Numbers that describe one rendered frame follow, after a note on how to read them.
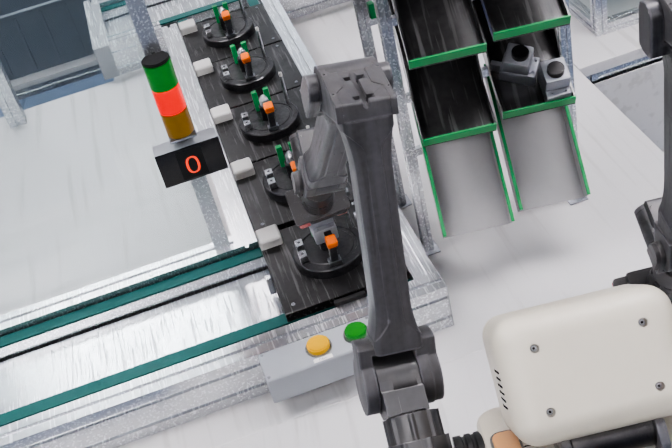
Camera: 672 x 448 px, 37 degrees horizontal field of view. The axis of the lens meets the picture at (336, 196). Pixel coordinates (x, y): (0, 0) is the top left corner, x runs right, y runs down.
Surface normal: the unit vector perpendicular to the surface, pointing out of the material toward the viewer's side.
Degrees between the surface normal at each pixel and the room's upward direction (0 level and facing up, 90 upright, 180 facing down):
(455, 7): 25
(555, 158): 45
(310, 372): 90
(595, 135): 0
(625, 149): 0
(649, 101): 90
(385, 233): 69
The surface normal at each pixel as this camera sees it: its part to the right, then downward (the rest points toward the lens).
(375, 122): 0.20, 0.25
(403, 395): 0.10, -0.29
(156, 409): 0.28, 0.55
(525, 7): -0.13, -0.44
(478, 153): -0.06, -0.12
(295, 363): -0.20, -0.77
